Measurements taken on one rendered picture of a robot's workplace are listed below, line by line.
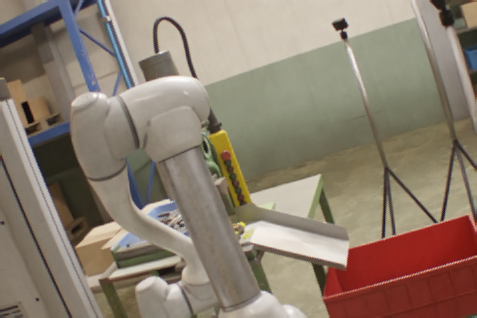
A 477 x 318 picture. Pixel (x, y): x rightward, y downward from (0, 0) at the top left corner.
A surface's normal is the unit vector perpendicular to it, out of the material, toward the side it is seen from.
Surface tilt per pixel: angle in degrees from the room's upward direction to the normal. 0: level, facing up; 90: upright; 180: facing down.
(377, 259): 90
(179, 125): 86
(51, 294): 90
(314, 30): 90
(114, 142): 112
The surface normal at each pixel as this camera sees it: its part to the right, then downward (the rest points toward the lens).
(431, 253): -0.19, 0.25
